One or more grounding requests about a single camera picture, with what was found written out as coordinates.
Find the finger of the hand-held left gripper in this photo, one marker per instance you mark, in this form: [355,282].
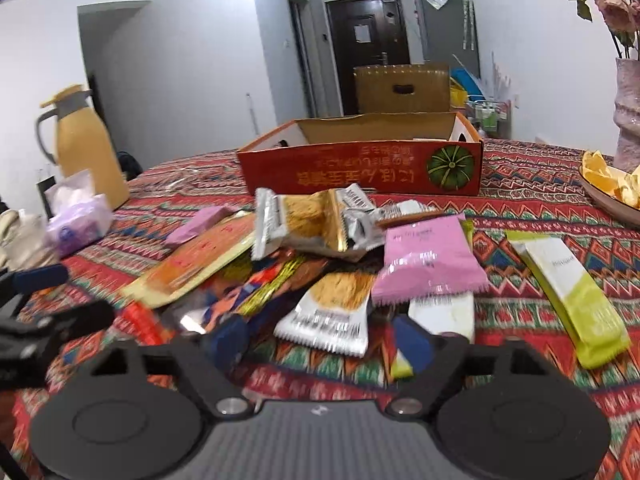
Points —
[75,317]
[42,277]

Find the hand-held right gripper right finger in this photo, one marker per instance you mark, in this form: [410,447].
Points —
[415,347]

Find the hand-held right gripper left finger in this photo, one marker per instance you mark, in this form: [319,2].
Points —
[227,337]

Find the yellow green packet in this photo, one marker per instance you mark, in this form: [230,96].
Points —
[400,366]

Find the blue orange printed packet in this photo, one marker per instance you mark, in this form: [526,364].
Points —
[230,297]

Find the plain white snack packet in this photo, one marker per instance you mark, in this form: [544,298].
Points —
[442,315]

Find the red snack packet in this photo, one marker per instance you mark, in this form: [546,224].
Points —
[142,322]

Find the yellow striped foil packet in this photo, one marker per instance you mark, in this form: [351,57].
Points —
[272,282]

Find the orange biscuit stick packet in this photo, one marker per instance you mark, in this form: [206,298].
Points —
[195,260]

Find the pink snack packet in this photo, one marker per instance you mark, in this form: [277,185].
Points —
[427,260]

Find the white oat crisp packet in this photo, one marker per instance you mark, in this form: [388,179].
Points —
[330,317]
[300,227]

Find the small lilac packet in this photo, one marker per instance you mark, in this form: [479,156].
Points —
[197,225]

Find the brown white stick packet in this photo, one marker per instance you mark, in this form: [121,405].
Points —
[405,212]

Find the silver white snack packet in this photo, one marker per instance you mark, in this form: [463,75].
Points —
[357,210]

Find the green white snack packet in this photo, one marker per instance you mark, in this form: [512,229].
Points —
[575,295]

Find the orange cardboard box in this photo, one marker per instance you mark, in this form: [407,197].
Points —
[340,170]

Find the white cloth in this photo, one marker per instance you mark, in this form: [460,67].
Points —
[22,240]

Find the purple tissue pack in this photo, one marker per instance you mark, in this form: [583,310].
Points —
[80,225]

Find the black paper bag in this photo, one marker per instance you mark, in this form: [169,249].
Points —
[45,187]

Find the yellow thermos jug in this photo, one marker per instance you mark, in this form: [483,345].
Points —
[85,160]

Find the dark jacket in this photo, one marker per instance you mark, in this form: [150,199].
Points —
[128,165]

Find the white mop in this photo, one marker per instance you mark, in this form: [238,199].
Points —
[250,112]

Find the brown plate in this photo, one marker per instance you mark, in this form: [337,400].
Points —
[600,200]

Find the metal storage trolley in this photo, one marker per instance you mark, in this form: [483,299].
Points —
[487,116]

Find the pile of orange slices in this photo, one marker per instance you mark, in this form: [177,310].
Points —
[602,170]

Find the blue bag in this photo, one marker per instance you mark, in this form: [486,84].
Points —
[465,82]

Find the grey interior door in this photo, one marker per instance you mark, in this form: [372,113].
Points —
[302,60]

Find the dark brown door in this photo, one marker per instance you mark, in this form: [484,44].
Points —
[365,60]

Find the grey fridge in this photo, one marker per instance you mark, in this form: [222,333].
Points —
[447,35]

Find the white paper sheet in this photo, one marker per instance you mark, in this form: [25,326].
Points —
[361,33]

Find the pink ribbed vase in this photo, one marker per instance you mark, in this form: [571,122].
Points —
[630,110]

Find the white umbrella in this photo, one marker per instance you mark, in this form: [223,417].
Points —
[468,20]

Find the dried rose bouquet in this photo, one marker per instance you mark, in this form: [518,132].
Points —
[617,5]

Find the purple wall decoration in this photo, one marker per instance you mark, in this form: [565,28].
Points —
[500,77]

